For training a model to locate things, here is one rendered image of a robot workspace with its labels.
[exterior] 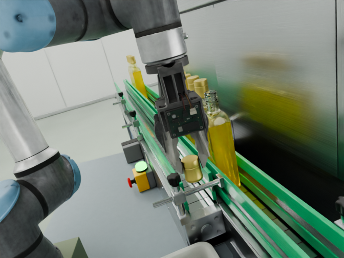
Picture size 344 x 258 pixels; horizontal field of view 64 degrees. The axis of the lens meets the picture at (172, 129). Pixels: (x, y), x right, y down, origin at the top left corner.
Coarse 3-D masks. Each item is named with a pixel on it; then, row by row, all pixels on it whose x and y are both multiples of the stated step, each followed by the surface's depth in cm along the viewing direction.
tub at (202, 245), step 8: (184, 248) 62; (192, 248) 61; (200, 248) 62; (208, 248) 60; (168, 256) 61; (176, 256) 61; (184, 256) 61; (192, 256) 62; (200, 256) 62; (208, 256) 61; (216, 256) 58
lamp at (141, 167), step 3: (138, 162) 104; (141, 162) 103; (144, 162) 104; (135, 165) 104; (138, 165) 102; (141, 165) 102; (144, 165) 102; (138, 168) 102; (141, 168) 102; (144, 168) 102; (138, 171) 102; (141, 171) 102
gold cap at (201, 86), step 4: (196, 80) 69; (200, 80) 68; (204, 80) 67; (196, 84) 68; (200, 84) 68; (204, 84) 68; (196, 88) 69; (200, 88) 68; (204, 88) 68; (196, 92) 69; (200, 92) 68; (204, 92) 68; (200, 96) 69
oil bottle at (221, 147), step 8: (216, 112) 64; (224, 112) 65; (208, 120) 64; (216, 120) 64; (224, 120) 64; (208, 128) 65; (216, 128) 64; (224, 128) 65; (208, 136) 66; (216, 136) 65; (224, 136) 65; (232, 136) 67; (208, 144) 68; (216, 144) 66; (224, 144) 66; (232, 144) 67; (216, 152) 66; (224, 152) 67; (232, 152) 67; (216, 160) 67; (224, 160) 68; (232, 160) 68; (224, 168) 68; (232, 168) 69; (232, 176) 70; (240, 184) 71
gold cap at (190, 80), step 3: (195, 75) 75; (189, 78) 73; (192, 78) 73; (195, 78) 73; (198, 78) 73; (189, 81) 73; (192, 81) 73; (189, 84) 74; (192, 84) 73; (189, 87) 74; (192, 87) 74; (192, 90) 74
